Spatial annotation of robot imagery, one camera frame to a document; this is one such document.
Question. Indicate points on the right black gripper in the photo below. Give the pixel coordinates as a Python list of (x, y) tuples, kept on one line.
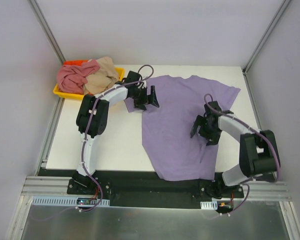
[(202, 126)]

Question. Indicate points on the purple t shirt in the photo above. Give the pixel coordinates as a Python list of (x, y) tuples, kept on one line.
[(173, 153)]

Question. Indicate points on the aluminium front rail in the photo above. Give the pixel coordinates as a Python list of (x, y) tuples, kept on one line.
[(57, 186)]

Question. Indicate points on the aluminium frame post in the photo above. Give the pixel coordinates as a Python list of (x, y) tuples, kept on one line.
[(46, 29), (266, 35)]

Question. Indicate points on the pink t shirt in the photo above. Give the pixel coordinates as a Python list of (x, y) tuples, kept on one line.
[(72, 78)]

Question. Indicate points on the beige t shirt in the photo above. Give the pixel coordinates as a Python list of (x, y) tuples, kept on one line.
[(103, 79)]

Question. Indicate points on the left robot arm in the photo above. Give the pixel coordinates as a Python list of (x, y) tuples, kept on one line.
[(92, 119)]

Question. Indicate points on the left aluminium frame post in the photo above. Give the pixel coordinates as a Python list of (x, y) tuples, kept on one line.
[(46, 29)]

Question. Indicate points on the left white cable duct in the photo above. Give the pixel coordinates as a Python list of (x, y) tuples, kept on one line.
[(64, 201)]

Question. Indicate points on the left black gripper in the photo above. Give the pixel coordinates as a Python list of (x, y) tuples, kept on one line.
[(145, 97)]

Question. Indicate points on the right aluminium frame post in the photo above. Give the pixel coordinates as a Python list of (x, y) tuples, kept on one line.
[(266, 35)]

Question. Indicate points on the white cable duct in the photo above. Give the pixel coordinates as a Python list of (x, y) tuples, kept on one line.
[(64, 201), (209, 205)]

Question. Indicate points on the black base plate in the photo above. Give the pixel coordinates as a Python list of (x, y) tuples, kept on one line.
[(142, 189)]

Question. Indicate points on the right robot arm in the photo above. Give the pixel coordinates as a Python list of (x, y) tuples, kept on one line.
[(258, 152)]

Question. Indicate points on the right white cable duct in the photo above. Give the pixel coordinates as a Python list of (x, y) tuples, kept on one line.
[(209, 205)]

